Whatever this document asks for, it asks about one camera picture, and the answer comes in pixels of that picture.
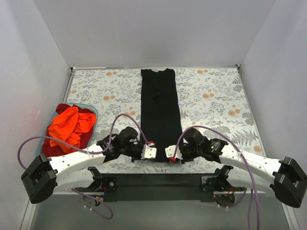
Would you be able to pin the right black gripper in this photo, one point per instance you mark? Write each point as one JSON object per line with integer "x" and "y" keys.
{"x": 186, "y": 152}

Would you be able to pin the black t shirt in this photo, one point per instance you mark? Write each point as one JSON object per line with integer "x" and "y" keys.
{"x": 160, "y": 114}

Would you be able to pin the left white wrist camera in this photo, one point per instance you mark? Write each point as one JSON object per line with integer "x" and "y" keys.
{"x": 149, "y": 151}

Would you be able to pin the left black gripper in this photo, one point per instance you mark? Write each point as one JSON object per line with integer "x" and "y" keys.
{"x": 138, "y": 151}

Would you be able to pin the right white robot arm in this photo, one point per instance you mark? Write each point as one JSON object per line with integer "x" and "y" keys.
{"x": 283, "y": 178}

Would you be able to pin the teal plastic basket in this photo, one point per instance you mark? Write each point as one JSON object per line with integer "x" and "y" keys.
{"x": 94, "y": 112}

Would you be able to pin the floral table mat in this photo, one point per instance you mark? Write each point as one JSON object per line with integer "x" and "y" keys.
{"x": 212, "y": 99}

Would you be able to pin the orange t shirt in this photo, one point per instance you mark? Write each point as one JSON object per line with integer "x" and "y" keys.
{"x": 69, "y": 129}

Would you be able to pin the dark red t shirt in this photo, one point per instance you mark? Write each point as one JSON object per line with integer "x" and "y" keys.
{"x": 55, "y": 151}

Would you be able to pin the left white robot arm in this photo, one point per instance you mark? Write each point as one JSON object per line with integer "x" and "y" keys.
{"x": 42, "y": 176}

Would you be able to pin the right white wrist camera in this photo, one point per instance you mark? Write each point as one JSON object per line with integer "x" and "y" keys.
{"x": 173, "y": 153}

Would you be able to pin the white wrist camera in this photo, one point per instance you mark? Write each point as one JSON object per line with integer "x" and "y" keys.
{"x": 173, "y": 153}
{"x": 149, "y": 151}

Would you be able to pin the aluminium rail frame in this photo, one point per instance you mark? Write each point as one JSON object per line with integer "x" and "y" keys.
{"x": 71, "y": 211}

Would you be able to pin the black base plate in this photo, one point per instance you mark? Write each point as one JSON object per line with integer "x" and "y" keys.
{"x": 161, "y": 187}

